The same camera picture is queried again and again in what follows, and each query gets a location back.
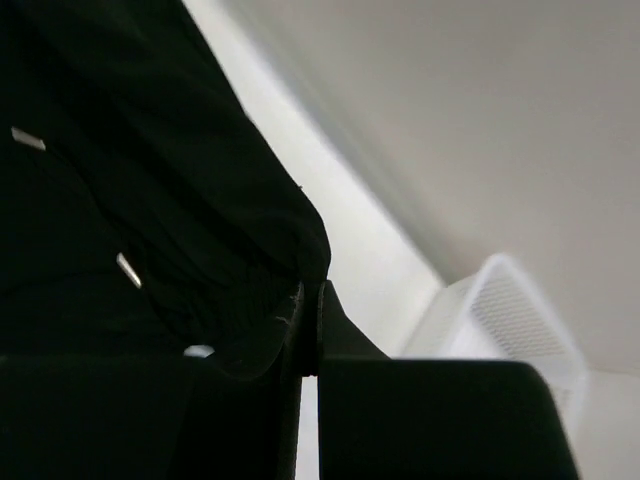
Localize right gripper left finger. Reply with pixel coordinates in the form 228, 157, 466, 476
1, 286, 305, 479

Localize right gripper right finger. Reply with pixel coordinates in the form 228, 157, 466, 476
317, 282, 578, 479

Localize black shorts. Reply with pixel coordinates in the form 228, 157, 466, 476
1, 1, 331, 355

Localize white plastic basket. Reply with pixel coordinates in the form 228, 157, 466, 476
403, 254, 589, 439

